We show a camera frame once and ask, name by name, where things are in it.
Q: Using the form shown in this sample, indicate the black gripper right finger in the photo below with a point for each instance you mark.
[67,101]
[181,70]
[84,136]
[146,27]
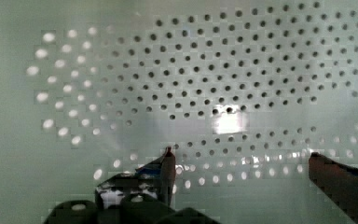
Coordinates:
[338,181]

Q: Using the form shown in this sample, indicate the green plastic strainer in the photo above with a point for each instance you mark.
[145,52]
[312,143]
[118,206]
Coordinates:
[242,91]

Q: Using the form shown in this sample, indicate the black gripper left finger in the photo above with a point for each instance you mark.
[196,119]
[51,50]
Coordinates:
[155,179]

